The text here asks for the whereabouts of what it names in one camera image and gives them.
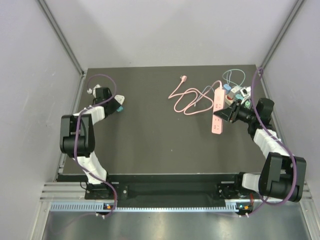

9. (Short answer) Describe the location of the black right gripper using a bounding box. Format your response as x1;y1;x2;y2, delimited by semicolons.
214;99;258;124

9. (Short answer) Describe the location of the beige red power strip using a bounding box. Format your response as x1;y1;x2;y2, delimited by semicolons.
224;91;236;106

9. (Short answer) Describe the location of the pink power strip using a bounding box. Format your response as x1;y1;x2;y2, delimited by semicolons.
211;88;227;135

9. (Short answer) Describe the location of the light teal usb charger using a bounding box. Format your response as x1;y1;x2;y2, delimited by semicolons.
235;94;243;100

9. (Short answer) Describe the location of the white square plug adapter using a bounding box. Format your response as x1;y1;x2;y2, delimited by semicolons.
114;94;125;105

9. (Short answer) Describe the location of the green usb charger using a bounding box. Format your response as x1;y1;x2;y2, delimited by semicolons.
244;100;251;109

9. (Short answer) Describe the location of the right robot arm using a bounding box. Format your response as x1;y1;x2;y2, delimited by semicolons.
213;98;307;202

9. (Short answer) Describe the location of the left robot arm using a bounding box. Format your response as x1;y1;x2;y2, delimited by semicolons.
59;85;122;199

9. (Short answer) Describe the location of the white usb charger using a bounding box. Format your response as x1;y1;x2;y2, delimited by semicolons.
230;86;241;95

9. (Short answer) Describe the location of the blue usb charger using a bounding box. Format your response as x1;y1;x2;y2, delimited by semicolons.
223;84;232;93

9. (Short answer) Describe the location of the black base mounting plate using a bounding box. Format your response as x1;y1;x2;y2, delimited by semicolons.
84;173;258;207

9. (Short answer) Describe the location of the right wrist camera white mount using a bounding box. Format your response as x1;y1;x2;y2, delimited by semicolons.
240;86;251;98

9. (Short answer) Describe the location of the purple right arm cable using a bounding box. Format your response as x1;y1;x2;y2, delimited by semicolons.
239;67;298;217

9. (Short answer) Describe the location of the light green usb cable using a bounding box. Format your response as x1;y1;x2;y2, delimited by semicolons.
222;69;247;88

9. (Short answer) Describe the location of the pink round wall plug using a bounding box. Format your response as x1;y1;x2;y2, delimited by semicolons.
180;75;187;83

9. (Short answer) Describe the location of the pink power cord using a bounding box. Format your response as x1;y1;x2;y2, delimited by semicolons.
168;79;223;116

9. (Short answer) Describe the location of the aluminium frame rail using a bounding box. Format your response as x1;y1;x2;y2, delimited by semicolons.
39;181;313;208

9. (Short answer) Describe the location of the slotted grey cable duct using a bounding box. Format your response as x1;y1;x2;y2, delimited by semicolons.
50;201;252;213

